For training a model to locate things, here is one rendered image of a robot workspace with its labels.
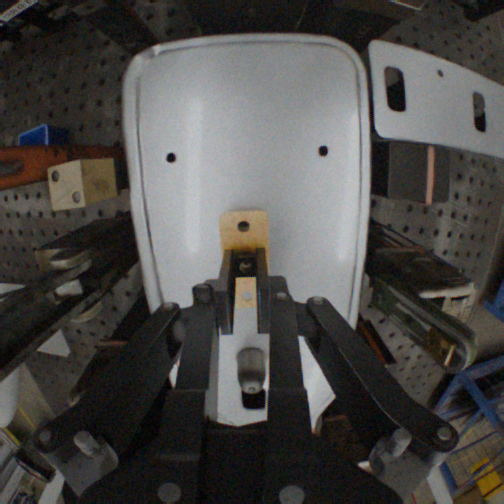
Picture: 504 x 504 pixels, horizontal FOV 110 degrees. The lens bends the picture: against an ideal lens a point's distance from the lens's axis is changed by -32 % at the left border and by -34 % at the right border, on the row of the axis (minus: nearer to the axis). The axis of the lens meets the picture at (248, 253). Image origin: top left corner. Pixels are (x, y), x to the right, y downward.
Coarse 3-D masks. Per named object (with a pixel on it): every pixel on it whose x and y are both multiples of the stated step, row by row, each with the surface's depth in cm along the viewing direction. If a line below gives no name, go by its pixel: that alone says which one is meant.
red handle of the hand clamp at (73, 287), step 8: (72, 280) 17; (80, 280) 18; (64, 288) 17; (72, 288) 17; (80, 288) 18; (0, 296) 14; (56, 296) 17; (64, 296) 17; (72, 296) 18; (80, 296) 18
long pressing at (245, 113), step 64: (128, 64) 17; (192, 64) 18; (256, 64) 18; (320, 64) 18; (128, 128) 19; (192, 128) 20; (256, 128) 20; (320, 128) 20; (128, 192) 22; (192, 192) 22; (256, 192) 22; (320, 192) 22; (192, 256) 24; (320, 256) 24; (256, 320) 26; (320, 384) 30
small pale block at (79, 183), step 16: (80, 160) 15; (96, 160) 17; (112, 160) 19; (48, 176) 15; (64, 176) 15; (80, 176) 15; (96, 176) 17; (112, 176) 19; (64, 192) 15; (80, 192) 15; (96, 192) 17; (112, 192) 20; (64, 208) 16
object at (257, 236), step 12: (228, 216) 20; (240, 216) 20; (252, 216) 20; (264, 216) 20; (228, 228) 20; (252, 228) 20; (264, 228) 20; (228, 240) 20; (240, 240) 20; (252, 240) 20; (264, 240) 20; (240, 252) 21; (252, 252) 21; (240, 264) 20; (252, 264) 20; (240, 276) 21; (252, 276) 20; (240, 288) 22; (252, 288) 22; (240, 300) 22; (252, 300) 22
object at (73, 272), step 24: (24, 288) 14; (48, 288) 14; (96, 288) 20; (0, 312) 10; (24, 312) 13; (48, 312) 15; (72, 312) 17; (0, 336) 11; (24, 336) 13; (48, 336) 14; (0, 360) 10; (24, 360) 11
